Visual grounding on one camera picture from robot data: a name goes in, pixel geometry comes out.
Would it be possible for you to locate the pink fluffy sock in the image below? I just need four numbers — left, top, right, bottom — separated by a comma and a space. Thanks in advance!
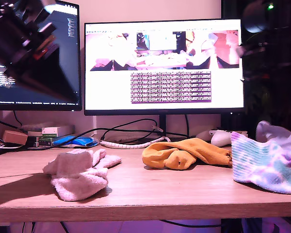
55, 149, 122, 176
43, 157, 109, 202

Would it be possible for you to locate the orange sock with frilled cuff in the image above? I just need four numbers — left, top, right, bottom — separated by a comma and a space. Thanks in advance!
157, 137, 233, 167

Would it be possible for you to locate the tie-dye sock with lettering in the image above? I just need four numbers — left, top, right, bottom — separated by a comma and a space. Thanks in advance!
230, 132, 291, 195

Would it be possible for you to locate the white lavender sock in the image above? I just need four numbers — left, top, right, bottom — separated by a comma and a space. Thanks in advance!
256, 120, 291, 157

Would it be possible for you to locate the dark monitor with code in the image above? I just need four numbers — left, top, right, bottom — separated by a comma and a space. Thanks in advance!
0, 0, 82, 112

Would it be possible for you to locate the grey pouch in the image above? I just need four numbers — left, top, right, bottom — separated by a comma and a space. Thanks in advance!
21, 122, 54, 132

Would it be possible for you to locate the large monitor with white screen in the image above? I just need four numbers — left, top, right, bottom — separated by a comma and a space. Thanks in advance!
84, 18, 245, 117

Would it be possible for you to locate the white box with green label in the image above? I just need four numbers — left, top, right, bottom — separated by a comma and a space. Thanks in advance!
42, 127, 59, 138

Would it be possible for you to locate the stack of green boxes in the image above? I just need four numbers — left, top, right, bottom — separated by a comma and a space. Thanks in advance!
28, 131, 54, 148

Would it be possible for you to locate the blue packet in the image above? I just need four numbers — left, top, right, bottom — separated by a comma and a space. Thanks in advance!
52, 135, 99, 148

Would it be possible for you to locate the black monitor stand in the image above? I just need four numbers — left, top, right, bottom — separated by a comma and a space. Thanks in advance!
159, 114, 167, 137

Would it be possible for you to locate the white game controller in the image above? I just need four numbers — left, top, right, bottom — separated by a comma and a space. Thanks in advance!
196, 129, 248, 148

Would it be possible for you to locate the arm camera box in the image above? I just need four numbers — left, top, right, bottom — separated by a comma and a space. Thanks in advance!
235, 43, 252, 59
35, 0, 58, 19

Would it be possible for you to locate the white spiral cable wrap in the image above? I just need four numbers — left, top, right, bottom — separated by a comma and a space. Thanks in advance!
100, 136, 172, 149

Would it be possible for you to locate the looped black cable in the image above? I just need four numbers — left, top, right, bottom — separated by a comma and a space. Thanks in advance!
101, 129, 161, 145

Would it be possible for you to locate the long black cable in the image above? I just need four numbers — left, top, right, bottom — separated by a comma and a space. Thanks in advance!
59, 118, 159, 146

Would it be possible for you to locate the black monitor cable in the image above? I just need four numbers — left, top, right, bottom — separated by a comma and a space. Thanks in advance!
166, 114, 190, 138

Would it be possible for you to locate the black cable under table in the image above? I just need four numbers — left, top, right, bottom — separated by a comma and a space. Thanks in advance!
160, 219, 223, 229

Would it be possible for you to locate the black table frame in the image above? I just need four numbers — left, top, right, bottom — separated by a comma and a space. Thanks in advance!
220, 218, 243, 233

